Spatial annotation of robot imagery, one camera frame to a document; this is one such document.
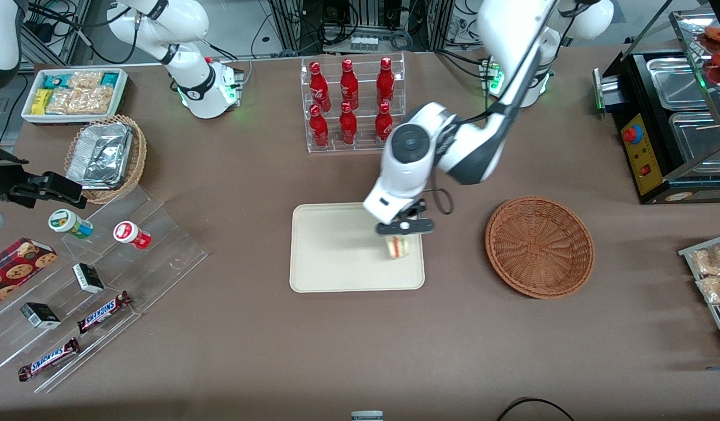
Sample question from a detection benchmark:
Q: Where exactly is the round brown wicker basket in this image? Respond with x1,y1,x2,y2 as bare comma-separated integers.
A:
485,195,596,299

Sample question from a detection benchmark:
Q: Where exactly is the black table edge cable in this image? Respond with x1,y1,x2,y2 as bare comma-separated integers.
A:
496,397,576,421

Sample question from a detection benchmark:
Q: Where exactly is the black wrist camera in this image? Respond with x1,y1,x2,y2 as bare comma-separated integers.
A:
0,142,29,203
395,198,429,222

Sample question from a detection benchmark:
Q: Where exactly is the steel warmer pan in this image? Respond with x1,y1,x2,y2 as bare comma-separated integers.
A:
669,112,720,166
646,57,711,111

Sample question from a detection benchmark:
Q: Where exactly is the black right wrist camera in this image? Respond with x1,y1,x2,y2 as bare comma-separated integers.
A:
0,142,29,203

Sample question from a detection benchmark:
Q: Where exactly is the yellow snack pack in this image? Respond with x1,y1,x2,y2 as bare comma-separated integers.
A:
31,88,54,116

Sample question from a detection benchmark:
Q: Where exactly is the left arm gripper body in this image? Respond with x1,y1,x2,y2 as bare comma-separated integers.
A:
363,182,423,225

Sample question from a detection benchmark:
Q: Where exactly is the black food warmer machine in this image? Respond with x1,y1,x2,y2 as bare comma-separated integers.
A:
593,8,720,205

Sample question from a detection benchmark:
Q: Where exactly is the tray of wrapped snacks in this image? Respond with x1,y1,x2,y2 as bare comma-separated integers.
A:
678,232,720,358

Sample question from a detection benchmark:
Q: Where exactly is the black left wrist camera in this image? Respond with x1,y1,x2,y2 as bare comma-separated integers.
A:
395,198,429,222

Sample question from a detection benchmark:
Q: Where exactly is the white plastic snack bin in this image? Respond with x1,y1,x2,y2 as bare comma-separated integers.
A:
22,68,129,125

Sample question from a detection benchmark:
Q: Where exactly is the red lidded cup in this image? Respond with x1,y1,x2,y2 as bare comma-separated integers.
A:
113,220,153,250

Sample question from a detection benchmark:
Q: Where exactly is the light wicker basket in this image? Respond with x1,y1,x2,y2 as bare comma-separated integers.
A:
63,114,148,205

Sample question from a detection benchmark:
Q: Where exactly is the cream rectangular tray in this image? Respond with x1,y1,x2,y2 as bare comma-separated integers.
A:
289,201,425,292

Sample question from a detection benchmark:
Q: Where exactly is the Snickers bar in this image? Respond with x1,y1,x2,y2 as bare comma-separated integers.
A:
18,337,81,382
77,290,133,334

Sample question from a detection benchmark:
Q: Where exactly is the clear rice cracker bag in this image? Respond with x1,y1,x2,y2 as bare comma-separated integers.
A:
67,71,105,90
46,86,114,115

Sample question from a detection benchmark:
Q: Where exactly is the clear acrylic bottle rack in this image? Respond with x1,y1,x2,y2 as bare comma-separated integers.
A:
300,52,407,154

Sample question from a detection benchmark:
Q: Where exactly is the green lidded cup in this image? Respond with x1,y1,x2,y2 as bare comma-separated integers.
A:
49,209,94,240

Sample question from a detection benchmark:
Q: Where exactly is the aluminium frame rack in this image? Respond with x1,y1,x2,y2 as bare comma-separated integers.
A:
271,0,455,54

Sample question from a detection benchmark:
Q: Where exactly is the aluminium foil tray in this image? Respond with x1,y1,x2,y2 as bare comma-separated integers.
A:
66,122,134,190

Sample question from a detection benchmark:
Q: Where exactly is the clear snack bag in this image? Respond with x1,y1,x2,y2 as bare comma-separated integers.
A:
695,274,720,305
690,242,720,276

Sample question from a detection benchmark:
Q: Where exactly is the clear acrylic stepped display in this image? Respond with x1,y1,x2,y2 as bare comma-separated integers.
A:
0,186,209,394

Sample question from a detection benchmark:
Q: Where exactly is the red cola bottle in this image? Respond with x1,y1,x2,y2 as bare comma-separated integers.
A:
338,102,359,146
309,61,331,112
374,102,394,146
309,104,330,149
340,58,360,111
376,57,396,108

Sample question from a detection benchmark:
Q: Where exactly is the small black box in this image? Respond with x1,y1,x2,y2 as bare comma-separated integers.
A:
72,263,105,295
19,302,62,330

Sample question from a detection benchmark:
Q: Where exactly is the red chocolate chip cookie box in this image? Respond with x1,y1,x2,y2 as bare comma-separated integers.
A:
0,237,58,311

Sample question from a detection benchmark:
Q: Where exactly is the triangular sandwich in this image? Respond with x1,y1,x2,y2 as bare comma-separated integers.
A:
385,234,412,260

